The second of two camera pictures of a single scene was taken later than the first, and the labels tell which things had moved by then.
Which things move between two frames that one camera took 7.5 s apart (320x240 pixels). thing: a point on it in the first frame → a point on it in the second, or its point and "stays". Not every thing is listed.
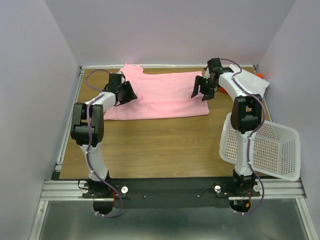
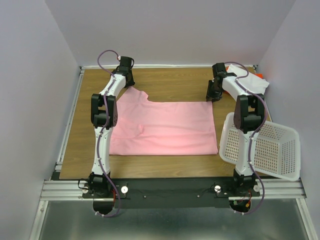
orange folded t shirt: x=222 y=90 stays
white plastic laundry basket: x=276 y=149 stays
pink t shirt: x=159 y=95 → x=145 y=127
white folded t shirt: x=253 y=83 stays
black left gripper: x=131 y=92 → x=131 y=82
